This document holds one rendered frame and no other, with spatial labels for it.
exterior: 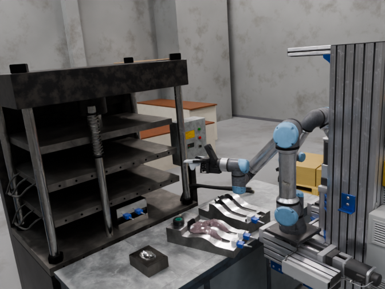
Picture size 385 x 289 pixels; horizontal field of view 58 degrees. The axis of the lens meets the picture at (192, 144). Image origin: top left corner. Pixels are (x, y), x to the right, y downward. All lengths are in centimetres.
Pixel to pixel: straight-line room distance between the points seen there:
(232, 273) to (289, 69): 789
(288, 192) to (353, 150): 38
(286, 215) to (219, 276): 74
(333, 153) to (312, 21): 762
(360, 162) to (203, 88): 859
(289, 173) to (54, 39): 816
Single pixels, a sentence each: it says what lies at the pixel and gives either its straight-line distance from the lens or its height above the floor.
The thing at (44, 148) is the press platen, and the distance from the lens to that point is 240.
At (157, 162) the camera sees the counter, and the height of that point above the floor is 19.
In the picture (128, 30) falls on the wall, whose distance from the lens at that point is 1019.
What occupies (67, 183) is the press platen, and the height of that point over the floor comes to 126.
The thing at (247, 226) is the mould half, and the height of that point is 86.
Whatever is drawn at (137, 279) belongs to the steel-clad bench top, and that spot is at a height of 80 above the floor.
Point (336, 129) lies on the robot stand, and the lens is 191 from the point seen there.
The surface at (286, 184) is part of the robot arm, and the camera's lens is 180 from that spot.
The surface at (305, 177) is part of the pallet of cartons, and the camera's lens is 516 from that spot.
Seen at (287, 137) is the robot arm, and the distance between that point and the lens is 170.
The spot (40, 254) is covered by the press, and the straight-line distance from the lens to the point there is 271.
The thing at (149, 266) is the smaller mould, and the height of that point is 87.
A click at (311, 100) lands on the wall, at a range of 952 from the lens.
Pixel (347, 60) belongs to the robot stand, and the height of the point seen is 195.
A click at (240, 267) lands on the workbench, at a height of 61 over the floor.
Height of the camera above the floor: 203
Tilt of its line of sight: 14 degrees down
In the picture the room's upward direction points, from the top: 4 degrees counter-clockwise
